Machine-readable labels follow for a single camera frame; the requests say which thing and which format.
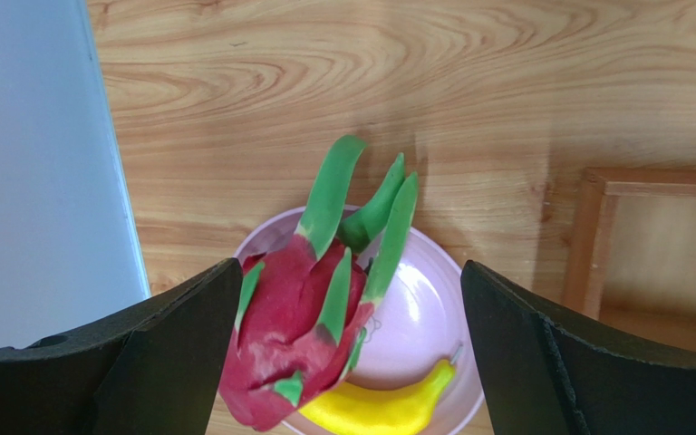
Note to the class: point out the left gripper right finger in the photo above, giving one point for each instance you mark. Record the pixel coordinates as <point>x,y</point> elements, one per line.
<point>546,369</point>

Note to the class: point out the yellow banana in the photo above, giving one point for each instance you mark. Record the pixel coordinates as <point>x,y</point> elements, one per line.
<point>351,409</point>

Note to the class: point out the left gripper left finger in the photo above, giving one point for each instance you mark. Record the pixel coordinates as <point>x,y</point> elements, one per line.
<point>152,368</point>

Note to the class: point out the red dragon fruit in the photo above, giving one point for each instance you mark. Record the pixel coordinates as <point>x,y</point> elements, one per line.
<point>299,325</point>

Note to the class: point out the pink plate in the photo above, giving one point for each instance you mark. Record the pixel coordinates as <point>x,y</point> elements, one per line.
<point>420,321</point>

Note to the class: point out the wooden divided tray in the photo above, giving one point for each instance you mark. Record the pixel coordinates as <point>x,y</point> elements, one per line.
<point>632,258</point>

